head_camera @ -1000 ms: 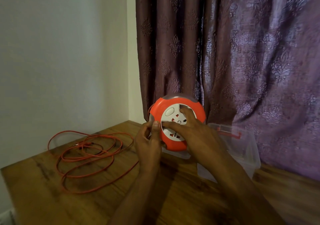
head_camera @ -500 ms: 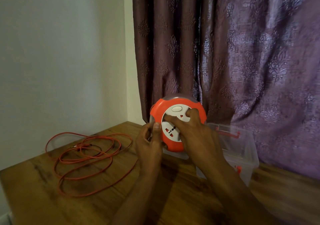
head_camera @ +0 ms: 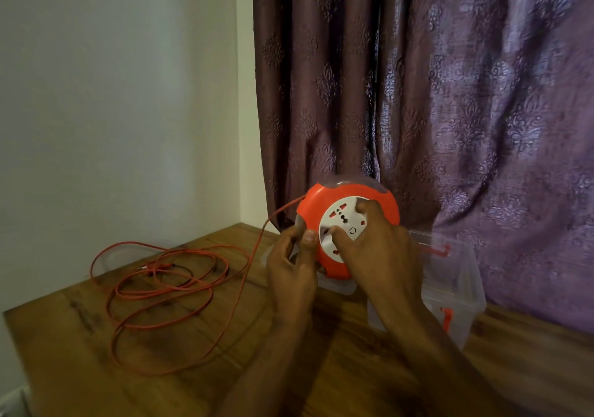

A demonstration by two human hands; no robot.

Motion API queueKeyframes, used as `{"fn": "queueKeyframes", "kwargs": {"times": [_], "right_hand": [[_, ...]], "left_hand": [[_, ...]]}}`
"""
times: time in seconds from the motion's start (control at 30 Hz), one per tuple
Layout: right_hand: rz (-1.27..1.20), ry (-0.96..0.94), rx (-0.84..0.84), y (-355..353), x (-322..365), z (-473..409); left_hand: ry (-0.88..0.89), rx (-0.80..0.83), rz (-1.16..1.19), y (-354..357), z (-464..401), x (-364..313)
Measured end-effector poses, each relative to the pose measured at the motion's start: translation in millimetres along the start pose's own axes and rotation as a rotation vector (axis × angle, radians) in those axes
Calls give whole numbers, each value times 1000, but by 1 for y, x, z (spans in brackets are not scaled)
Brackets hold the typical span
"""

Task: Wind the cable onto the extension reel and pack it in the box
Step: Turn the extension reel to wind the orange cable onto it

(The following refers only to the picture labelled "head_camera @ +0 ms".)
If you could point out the person's left hand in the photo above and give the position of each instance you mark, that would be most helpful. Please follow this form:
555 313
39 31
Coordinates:
292 287

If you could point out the person's right hand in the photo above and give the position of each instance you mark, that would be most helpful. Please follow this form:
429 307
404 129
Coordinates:
387 273

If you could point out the clear plastic box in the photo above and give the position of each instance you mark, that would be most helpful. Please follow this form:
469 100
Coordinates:
459 282

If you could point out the orange extension cord reel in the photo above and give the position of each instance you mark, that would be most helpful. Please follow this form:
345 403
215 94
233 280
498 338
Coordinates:
315 203

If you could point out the person's left forearm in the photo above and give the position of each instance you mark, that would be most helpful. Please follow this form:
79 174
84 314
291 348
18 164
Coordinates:
264 375

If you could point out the person's right forearm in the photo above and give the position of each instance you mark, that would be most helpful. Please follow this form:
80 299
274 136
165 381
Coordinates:
441 370

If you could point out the clear plastic lid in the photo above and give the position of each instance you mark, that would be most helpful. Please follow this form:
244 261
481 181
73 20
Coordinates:
336 286

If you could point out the purple patterned curtain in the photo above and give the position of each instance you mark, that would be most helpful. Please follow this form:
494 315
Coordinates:
464 82

